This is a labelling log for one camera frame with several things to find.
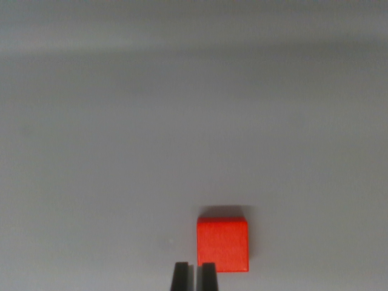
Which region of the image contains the red block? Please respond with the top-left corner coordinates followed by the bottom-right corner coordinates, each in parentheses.
top-left (196, 216), bottom-right (250, 273)

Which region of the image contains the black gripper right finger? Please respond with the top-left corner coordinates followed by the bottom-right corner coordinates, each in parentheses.
top-left (196, 262), bottom-right (220, 291)

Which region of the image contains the white plastic tray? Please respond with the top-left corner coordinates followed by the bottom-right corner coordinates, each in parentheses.
top-left (0, 0), bottom-right (388, 291)

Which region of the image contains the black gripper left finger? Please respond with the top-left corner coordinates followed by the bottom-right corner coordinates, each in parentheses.
top-left (170, 261), bottom-right (195, 291)

